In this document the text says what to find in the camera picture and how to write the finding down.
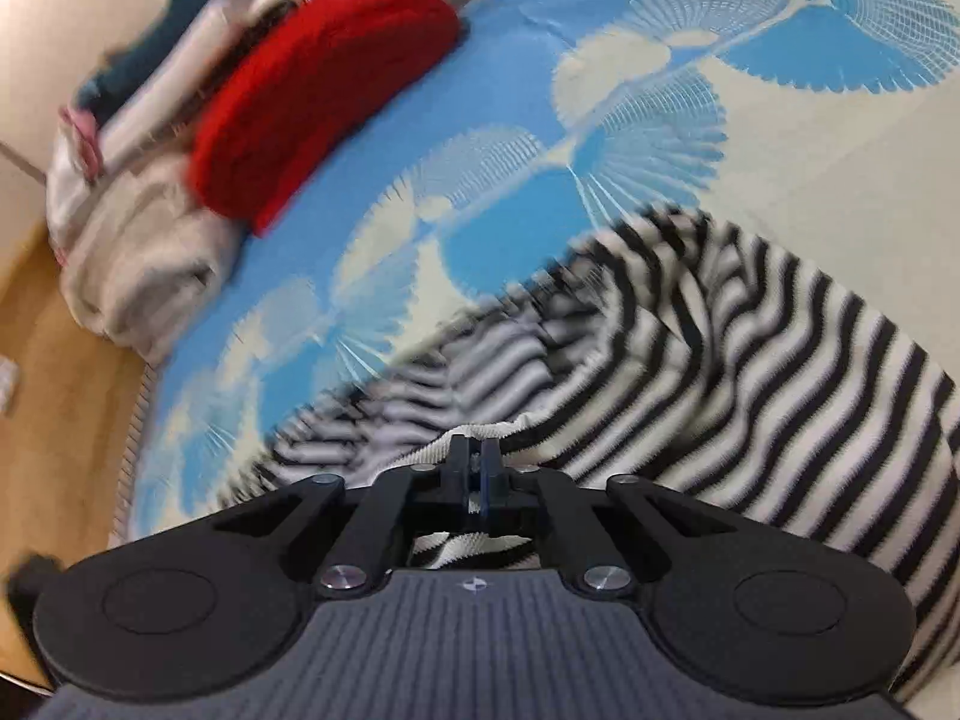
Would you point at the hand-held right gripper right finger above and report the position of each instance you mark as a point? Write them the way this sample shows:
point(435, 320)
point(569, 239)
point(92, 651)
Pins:
point(491, 476)

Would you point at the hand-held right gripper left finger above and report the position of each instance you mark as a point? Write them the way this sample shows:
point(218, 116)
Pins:
point(459, 472)

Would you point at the black white striped cardigan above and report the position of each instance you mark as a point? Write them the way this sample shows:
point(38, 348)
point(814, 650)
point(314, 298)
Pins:
point(750, 360)

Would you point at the wooden headboard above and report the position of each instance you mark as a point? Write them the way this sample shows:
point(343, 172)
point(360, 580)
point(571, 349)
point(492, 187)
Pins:
point(60, 427)

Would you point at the blue fan patterned bed sheet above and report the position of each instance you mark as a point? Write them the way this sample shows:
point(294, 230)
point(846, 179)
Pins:
point(525, 90)

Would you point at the red folded blanket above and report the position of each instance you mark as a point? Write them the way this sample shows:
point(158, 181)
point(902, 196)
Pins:
point(315, 90)

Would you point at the cream folded quilt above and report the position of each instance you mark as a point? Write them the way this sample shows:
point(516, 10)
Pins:
point(142, 135)

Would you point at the dark blue cloth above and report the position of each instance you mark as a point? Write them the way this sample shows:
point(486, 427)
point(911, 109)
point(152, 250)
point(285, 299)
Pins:
point(150, 52)

